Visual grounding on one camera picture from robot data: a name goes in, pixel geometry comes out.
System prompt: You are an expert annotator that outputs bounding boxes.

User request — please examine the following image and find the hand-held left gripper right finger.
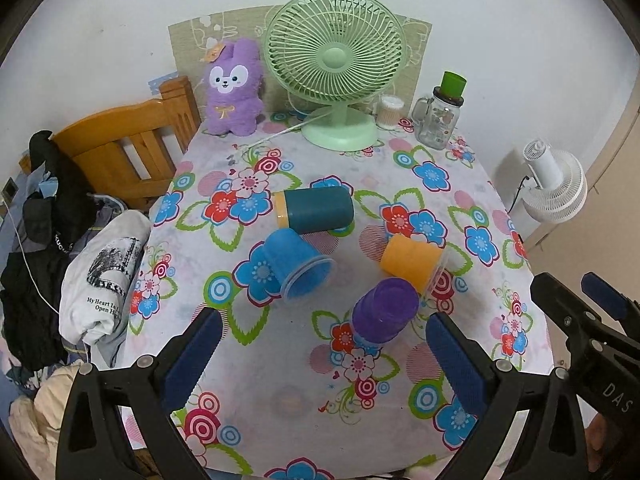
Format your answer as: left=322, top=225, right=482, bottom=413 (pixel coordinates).
left=425, top=311, right=589, bottom=480

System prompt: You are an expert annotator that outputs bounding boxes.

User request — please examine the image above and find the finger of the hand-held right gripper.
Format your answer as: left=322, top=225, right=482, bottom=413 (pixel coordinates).
left=530, top=272, right=621, bottom=361
left=581, top=271, right=640, bottom=333

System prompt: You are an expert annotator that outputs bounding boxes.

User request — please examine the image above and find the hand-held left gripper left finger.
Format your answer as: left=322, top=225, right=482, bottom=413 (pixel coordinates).
left=55, top=307, right=224, bottom=480

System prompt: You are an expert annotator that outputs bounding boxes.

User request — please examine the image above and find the purple plastic cup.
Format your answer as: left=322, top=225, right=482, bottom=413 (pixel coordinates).
left=351, top=277, right=421, bottom=345

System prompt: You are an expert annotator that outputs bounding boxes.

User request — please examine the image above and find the orange plastic cup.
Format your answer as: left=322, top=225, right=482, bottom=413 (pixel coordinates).
left=378, top=234, right=449, bottom=295

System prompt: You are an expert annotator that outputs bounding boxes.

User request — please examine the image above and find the blue plastic cup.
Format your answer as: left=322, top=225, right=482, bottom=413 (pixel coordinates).
left=263, top=228, right=337, bottom=302

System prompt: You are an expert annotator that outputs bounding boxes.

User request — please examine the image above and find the teal cup with yellow rim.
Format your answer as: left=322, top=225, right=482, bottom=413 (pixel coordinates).
left=272, top=186, right=355, bottom=234

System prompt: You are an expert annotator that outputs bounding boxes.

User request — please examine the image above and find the floral tablecloth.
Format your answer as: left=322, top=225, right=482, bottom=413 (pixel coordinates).
left=122, top=110, right=556, bottom=480

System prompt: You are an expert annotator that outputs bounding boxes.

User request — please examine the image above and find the white printed t-shirt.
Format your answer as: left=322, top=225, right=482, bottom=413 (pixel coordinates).
left=59, top=210, right=152, bottom=356

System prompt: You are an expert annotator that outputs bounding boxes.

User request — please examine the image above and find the white floor fan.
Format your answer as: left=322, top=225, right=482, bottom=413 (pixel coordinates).
left=507, top=139, right=588, bottom=221

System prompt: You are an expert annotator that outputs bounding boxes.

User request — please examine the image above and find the cream cloth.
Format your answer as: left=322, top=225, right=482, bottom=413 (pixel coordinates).
left=9, top=362, right=83, bottom=480

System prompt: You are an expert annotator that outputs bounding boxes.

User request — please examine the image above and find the grey striped cloth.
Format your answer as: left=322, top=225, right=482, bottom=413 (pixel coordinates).
left=75, top=192, right=128, bottom=243

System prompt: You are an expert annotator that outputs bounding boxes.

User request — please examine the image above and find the black clothing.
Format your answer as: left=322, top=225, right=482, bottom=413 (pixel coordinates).
left=0, top=131, right=93, bottom=373

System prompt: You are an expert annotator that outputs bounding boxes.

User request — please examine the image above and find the glass mug with green lid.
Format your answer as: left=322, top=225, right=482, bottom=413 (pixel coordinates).
left=411, top=71, right=468, bottom=151

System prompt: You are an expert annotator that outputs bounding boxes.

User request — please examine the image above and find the wooden chair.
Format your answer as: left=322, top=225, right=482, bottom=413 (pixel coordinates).
left=20, top=76, right=202, bottom=211

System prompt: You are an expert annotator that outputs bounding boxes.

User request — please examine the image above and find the clear cotton swab container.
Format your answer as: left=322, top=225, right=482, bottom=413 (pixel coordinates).
left=376, top=94, right=405, bottom=129

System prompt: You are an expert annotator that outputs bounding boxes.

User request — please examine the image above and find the purple plush bunny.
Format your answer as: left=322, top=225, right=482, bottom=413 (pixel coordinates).
left=201, top=37, right=266, bottom=137

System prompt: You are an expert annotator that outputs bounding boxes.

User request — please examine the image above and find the green desk fan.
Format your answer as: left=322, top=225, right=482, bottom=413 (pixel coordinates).
left=263, top=0, right=407, bottom=151

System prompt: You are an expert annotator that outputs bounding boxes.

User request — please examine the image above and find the thin white cable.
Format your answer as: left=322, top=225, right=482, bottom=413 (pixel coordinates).
left=0, top=200, right=66, bottom=321

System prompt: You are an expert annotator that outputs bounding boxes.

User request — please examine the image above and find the white fan cable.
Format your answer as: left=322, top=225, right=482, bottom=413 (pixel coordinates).
left=232, top=110, right=326, bottom=155

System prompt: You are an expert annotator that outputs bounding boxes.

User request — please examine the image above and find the beige cartoon wall poster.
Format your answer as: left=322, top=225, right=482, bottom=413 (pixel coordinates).
left=167, top=4, right=432, bottom=126

